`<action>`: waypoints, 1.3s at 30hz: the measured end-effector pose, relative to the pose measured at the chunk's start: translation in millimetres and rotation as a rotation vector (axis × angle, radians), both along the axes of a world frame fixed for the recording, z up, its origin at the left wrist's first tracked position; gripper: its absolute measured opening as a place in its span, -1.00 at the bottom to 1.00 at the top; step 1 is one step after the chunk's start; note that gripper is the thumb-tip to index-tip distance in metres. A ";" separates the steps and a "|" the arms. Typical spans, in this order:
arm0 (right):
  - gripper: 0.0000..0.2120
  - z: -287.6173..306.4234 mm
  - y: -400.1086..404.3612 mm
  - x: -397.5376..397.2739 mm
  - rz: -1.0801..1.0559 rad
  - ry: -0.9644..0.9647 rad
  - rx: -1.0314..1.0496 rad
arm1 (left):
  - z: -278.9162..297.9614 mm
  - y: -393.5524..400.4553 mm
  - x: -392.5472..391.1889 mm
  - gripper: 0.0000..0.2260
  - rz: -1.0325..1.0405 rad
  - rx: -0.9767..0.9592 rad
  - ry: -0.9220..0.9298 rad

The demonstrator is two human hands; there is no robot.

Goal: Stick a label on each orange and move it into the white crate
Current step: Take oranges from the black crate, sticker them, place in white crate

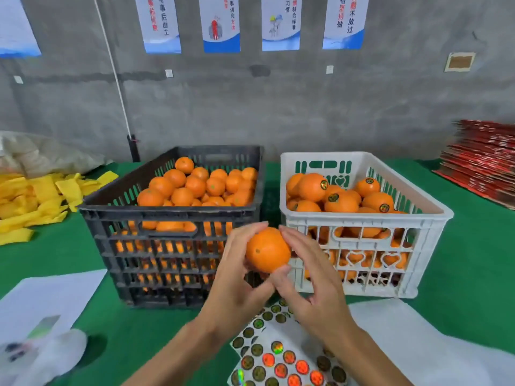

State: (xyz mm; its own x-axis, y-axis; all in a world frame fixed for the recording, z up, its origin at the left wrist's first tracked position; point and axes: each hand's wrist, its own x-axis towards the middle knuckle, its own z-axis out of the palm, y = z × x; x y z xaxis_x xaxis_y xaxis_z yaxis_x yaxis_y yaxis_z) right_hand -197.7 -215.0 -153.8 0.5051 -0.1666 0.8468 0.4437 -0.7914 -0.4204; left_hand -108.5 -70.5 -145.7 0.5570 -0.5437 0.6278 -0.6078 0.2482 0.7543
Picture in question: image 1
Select person's left hand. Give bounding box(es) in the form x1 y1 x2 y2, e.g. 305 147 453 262
197 221 278 338

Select person's right hand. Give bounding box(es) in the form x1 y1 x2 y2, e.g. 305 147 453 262
269 227 359 343

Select single orange fruit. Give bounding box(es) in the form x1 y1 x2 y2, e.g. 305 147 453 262
245 226 292 274

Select holographic sticker sheet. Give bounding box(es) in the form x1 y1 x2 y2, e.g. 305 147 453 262
227 300 351 386

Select heap of labelled oranges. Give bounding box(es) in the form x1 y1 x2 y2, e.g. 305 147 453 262
285 173 411 282

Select pile of oranges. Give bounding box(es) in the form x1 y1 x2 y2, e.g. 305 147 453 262
115 157 259 290

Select white plastic crate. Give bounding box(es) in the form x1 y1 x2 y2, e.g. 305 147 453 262
279 151 455 299

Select black plastic crate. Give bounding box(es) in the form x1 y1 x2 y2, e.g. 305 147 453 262
79 145 266 309

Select white backing sheet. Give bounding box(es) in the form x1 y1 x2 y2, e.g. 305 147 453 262
346 297 515 386

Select green felt table cover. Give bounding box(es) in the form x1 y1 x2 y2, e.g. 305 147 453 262
0 159 515 386

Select white printed paper sheet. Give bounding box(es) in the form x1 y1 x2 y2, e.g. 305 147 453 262
0 269 108 344

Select white handheld controller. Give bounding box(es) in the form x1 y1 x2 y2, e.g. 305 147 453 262
0 328 88 386

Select stack of red cardboard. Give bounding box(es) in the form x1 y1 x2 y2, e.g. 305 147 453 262
433 120 515 211

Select pile of yellow bags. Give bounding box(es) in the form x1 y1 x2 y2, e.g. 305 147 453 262
0 170 120 246

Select beige woven sack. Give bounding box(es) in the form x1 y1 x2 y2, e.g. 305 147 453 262
0 131 106 175

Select white pole with black base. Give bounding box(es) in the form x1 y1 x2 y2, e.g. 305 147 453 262
92 0 142 163

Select white notice with blue border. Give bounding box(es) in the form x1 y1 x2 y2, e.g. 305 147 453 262
0 0 42 58

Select blue white wall poster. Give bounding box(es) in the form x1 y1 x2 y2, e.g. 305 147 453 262
261 0 303 52
134 0 182 55
198 0 241 54
322 0 371 51

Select beige wall plate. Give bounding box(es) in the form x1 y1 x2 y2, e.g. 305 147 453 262
444 52 476 73

